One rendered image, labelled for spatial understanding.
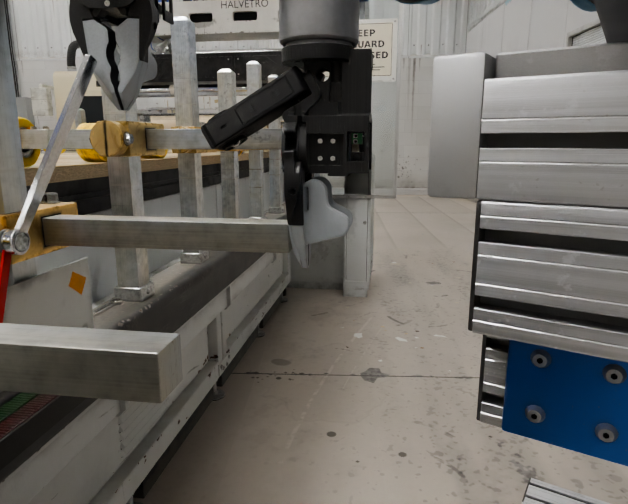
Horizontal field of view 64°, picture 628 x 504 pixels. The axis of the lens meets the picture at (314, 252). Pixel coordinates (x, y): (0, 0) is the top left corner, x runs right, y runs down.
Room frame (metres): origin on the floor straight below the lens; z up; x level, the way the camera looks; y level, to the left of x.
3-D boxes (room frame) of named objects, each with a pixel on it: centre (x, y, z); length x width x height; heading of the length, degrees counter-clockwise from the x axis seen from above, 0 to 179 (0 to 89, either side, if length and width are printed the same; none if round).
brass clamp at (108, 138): (0.78, 0.28, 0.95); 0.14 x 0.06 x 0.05; 171
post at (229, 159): (1.26, 0.21, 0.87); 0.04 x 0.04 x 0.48; 81
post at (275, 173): (1.75, 0.13, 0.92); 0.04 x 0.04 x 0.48; 81
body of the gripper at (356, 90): (0.50, -0.01, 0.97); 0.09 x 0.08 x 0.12; 81
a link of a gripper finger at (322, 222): (0.49, -0.01, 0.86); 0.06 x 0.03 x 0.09; 81
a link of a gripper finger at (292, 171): (0.49, 0.02, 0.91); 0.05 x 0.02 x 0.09; 171
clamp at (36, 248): (0.54, 0.32, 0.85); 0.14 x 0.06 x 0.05; 171
